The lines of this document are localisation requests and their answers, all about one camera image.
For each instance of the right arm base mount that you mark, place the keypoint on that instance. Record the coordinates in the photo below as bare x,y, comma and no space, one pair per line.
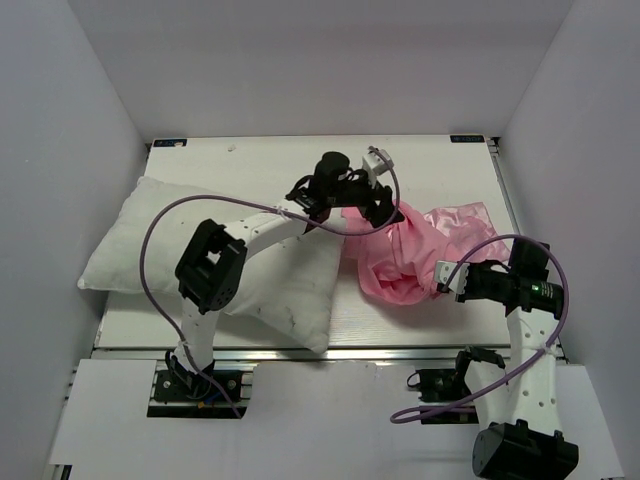
439,388

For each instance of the left blue corner label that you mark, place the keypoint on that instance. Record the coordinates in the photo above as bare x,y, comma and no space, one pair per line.
169,143

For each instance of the right blue corner label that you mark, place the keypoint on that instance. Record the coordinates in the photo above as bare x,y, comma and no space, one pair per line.
466,138

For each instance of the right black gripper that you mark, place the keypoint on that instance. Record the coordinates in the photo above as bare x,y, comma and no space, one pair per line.
467,294

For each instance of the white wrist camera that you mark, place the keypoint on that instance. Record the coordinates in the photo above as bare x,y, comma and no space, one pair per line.
376,162
451,277

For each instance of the white pillow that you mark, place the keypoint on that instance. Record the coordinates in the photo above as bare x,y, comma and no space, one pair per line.
288,286

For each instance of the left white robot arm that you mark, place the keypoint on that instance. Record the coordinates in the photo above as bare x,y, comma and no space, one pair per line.
210,269

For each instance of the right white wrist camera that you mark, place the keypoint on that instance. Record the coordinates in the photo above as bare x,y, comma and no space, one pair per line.
451,277

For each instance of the pink pillowcase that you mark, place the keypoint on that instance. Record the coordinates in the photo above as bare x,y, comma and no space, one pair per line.
396,265

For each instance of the blue corner label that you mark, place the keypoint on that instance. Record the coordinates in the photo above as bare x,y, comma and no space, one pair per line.
169,143
466,138

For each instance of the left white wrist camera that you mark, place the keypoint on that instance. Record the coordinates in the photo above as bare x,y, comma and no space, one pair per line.
376,162

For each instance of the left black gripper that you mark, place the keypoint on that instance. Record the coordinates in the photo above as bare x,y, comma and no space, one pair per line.
384,212

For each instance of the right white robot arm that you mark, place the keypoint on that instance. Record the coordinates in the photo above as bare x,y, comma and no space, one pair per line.
516,402

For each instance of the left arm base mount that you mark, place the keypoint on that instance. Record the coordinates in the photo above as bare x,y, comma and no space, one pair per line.
179,393

